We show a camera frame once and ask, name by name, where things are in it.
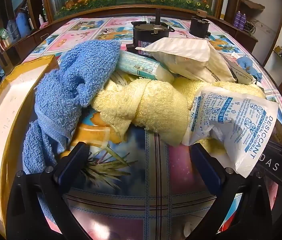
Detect yellow terry towel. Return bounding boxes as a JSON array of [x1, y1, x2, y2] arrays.
[[91, 76, 266, 157]]

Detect large black motor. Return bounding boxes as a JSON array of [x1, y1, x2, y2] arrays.
[[126, 8, 175, 55]]

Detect teal cotton pad pack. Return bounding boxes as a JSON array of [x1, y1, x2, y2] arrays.
[[117, 50, 175, 83]]

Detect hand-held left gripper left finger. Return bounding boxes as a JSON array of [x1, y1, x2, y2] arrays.
[[6, 141, 91, 240]]

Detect yellow cardboard box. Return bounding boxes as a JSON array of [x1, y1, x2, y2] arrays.
[[0, 55, 61, 238]]

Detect silver foil packet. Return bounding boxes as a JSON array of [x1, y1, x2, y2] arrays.
[[221, 54, 256, 85]]

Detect white plastic pouch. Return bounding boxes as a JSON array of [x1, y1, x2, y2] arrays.
[[142, 37, 238, 83]]

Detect blue terry towel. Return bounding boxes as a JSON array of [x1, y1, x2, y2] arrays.
[[22, 39, 121, 224]]

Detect small black motor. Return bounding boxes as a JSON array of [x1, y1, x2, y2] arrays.
[[190, 9, 213, 38]]

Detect small white printed packet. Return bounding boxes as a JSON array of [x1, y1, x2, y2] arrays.
[[110, 69, 133, 85]]

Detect grey thermos flask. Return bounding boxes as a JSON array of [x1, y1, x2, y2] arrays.
[[6, 20, 19, 40]]

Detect coiled cable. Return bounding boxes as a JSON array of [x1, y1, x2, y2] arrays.
[[246, 20, 257, 34]]

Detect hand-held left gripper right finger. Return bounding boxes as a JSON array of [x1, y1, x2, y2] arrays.
[[191, 142, 274, 240]]

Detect crumpled blue cloth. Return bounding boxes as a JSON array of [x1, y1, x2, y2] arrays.
[[237, 54, 263, 80]]

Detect blue thermos flask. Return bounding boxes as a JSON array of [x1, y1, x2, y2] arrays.
[[16, 12, 31, 38]]

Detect white desiccant packet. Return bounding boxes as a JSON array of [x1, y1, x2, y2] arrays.
[[181, 86, 279, 178]]

